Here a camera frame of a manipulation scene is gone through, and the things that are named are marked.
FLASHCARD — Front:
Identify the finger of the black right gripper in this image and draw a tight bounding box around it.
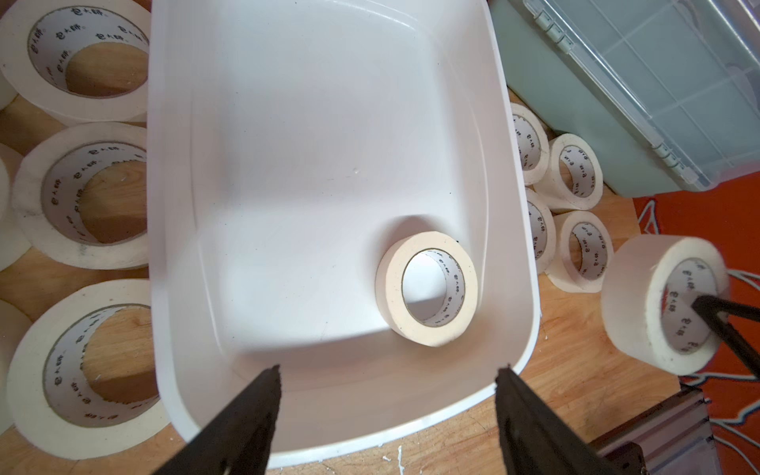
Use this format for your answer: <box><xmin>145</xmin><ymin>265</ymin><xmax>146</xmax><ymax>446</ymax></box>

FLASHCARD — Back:
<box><xmin>691</xmin><ymin>295</ymin><xmax>759</xmax><ymax>378</ymax></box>

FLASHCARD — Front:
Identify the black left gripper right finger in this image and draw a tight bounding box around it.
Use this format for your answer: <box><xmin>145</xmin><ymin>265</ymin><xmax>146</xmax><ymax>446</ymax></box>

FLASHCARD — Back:
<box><xmin>495</xmin><ymin>367</ymin><xmax>619</xmax><ymax>474</ymax></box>

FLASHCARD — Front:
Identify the white plastic storage tray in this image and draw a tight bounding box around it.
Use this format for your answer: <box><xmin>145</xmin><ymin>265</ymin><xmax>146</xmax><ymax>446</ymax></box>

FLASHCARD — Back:
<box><xmin>148</xmin><ymin>1</ymin><xmax>542</xmax><ymax>468</ymax></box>

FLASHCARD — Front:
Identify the beige masking tape roll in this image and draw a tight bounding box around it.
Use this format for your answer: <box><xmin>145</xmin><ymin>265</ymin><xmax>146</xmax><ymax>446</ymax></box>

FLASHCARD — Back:
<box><xmin>6</xmin><ymin>279</ymin><xmax>169</xmax><ymax>460</ymax></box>
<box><xmin>601</xmin><ymin>235</ymin><xmax>730</xmax><ymax>376</ymax></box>
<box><xmin>0</xmin><ymin>73</ymin><xmax>18</xmax><ymax>110</ymax></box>
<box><xmin>534</xmin><ymin>134</ymin><xmax>604</xmax><ymax>213</ymax></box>
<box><xmin>511</xmin><ymin>103</ymin><xmax>550</xmax><ymax>186</ymax></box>
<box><xmin>545</xmin><ymin>211</ymin><xmax>614</xmax><ymax>294</ymax></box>
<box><xmin>12</xmin><ymin>122</ymin><xmax>148</xmax><ymax>270</ymax></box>
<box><xmin>375</xmin><ymin>232</ymin><xmax>479</xmax><ymax>348</ymax></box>
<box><xmin>1</xmin><ymin>144</ymin><xmax>31</xmax><ymax>270</ymax></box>
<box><xmin>1</xmin><ymin>1</ymin><xmax>150</xmax><ymax>126</ymax></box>
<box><xmin>526</xmin><ymin>188</ymin><xmax>556</xmax><ymax>274</ymax></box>

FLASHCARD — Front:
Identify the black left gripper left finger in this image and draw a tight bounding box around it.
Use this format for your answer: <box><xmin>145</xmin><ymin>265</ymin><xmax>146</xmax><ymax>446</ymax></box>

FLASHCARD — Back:
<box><xmin>156</xmin><ymin>365</ymin><xmax>282</xmax><ymax>475</ymax></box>

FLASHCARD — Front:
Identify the translucent lidded storage box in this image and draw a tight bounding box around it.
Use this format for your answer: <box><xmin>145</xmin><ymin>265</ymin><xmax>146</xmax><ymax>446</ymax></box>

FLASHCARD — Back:
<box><xmin>490</xmin><ymin>0</ymin><xmax>759</xmax><ymax>198</ymax></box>

